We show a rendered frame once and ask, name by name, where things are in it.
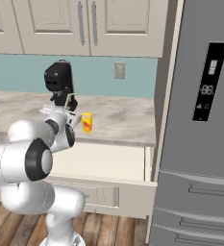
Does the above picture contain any beige wall outlet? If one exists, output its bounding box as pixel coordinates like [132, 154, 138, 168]
[113, 61, 127, 80]

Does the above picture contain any grey fridge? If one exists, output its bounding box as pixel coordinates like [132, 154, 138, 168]
[147, 0, 224, 246]

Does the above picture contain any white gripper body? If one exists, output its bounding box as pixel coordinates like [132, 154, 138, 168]
[38, 102, 74, 119]

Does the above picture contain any grey cupboard handle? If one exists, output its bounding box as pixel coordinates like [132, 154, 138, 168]
[90, 0, 99, 47]
[77, 0, 87, 46]

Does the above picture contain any yellow smoothie cup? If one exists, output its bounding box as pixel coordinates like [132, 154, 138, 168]
[80, 111, 93, 134]

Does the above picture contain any black coffee machine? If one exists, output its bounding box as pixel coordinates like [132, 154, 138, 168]
[43, 59, 79, 111]

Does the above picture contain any cream drawer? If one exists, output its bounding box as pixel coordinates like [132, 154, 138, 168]
[47, 141, 159, 221]

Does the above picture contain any pale yellow-green straw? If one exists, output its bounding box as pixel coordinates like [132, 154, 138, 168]
[63, 92, 77, 111]

